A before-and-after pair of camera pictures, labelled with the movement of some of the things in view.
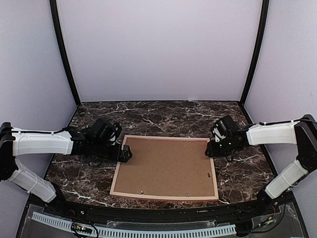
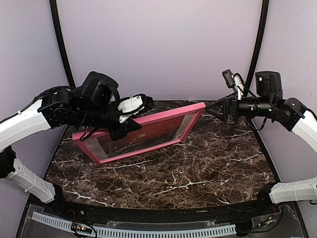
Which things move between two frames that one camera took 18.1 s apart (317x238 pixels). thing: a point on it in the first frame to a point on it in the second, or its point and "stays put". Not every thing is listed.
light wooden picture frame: [170, 197] to [156, 131]
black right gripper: [213, 151] to [225, 103]
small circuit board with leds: [80, 229] stays put
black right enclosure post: [265, 9] stays put
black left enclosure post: [55, 20] stays put
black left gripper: [123, 158] to [131, 124]
